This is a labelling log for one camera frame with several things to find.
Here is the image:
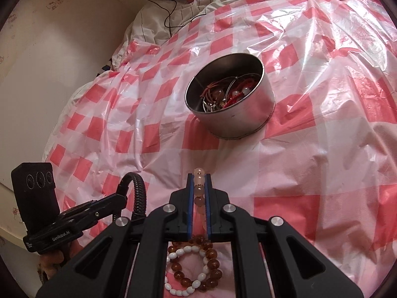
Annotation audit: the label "person's left hand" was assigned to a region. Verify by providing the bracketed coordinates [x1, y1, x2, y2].
[39, 241, 82, 283]

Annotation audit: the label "amber bead bracelet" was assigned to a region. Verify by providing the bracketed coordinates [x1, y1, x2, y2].
[167, 235, 221, 292]

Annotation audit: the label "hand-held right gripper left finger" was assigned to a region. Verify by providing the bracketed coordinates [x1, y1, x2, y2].
[35, 174, 196, 298]

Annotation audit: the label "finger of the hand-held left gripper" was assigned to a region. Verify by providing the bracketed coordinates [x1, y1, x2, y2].
[66, 193, 128, 218]
[59, 209, 117, 233]

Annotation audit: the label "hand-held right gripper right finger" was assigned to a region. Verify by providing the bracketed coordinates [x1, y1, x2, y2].
[205, 174, 363, 298]

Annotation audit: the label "pile of mixed jewelry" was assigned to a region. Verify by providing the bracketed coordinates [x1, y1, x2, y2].
[198, 73, 259, 114]

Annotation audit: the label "black braided bracelet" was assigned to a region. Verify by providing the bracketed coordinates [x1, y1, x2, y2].
[115, 172, 147, 224]

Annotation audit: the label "pink pearl bracelet gold cross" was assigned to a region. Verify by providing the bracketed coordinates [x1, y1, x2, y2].
[230, 86, 252, 99]

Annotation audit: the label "black cable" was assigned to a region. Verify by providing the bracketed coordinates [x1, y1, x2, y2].
[130, 0, 178, 38]

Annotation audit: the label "pink bead bracelet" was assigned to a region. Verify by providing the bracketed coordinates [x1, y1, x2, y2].
[193, 167, 208, 234]

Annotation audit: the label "white bead bracelet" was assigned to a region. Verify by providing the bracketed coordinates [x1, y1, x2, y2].
[164, 245, 210, 297]

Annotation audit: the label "red white checked plastic sheet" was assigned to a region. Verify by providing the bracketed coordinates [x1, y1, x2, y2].
[42, 0, 397, 298]

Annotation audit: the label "white striped bedsheet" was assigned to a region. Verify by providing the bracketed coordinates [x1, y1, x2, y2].
[108, 0, 348, 69]

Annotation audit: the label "round metal tin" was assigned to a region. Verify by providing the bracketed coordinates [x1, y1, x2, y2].
[184, 53, 276, 140]

